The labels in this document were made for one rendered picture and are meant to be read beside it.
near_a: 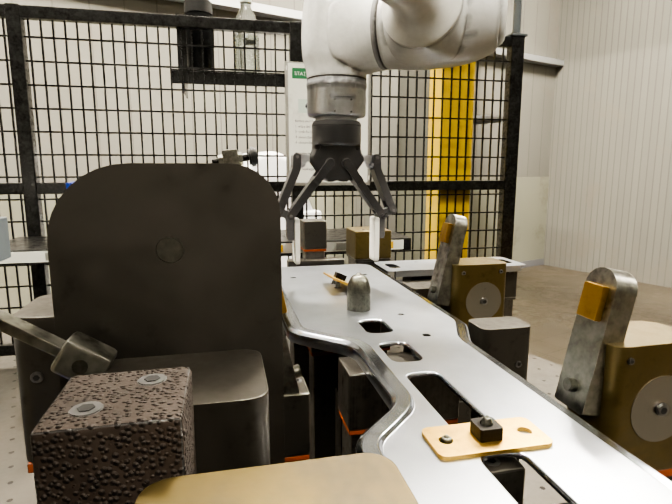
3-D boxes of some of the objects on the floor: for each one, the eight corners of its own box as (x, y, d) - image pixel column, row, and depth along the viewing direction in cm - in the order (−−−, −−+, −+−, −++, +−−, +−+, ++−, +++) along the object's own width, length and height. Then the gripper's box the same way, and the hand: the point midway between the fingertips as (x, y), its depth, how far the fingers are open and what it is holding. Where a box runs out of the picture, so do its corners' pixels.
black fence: (513, 548, 158) (547, 31, 133) (-250, 688, 115) (-414, -34, 90) (491, 518, 171) (517, 44, 146) (-200, 633, 129) (-332, -8, 104)
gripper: (258, 115, 69) (261, 268, 73) (420, 119, 75) (416, 262, 78) (254, 120, 77) (257, 260, 80) (402, 124, 82) (399, 255, 86)
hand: (336, 252), depth 79 cm, fingers open, 12 cm apart
